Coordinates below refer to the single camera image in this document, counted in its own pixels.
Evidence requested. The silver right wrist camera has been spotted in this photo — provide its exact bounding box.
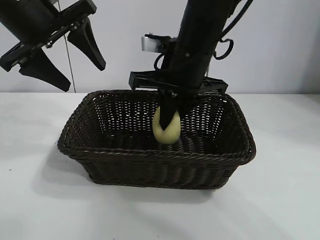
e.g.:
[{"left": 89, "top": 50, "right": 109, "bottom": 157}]
[{"left": 140, "top": 32, "right": 162, "bottom": 54}]

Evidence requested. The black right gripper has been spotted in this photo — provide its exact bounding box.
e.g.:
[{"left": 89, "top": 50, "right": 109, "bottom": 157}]
[{"left": 128, "top": 49, "right": 229, "bottom": 132}]

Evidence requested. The dark brown wicker basket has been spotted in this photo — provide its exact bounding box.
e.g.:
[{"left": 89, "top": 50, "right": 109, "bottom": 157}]
[{"left": 56, "top": 89, "right": 257, "bottom": 190}]

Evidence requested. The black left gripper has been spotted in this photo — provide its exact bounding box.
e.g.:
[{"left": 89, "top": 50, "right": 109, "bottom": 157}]
[{"left": 0, "top": 0, "right": 107, "bottom": 93}]

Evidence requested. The pale yellow egg yolk pastry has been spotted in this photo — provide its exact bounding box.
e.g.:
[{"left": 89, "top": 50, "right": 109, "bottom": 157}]
[{"left": 152, "top": 106, "right": 182, "bottom": 145}]

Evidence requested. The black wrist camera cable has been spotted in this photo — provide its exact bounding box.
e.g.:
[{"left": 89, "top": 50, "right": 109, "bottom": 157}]
[{"left": 153, "top": 52, "right": 167, "bottom": 72}]

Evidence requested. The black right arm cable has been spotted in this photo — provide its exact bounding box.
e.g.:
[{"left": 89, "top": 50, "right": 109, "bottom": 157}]
[{"left": 213, "top": 0, "right": 253, "bottom": 61}]

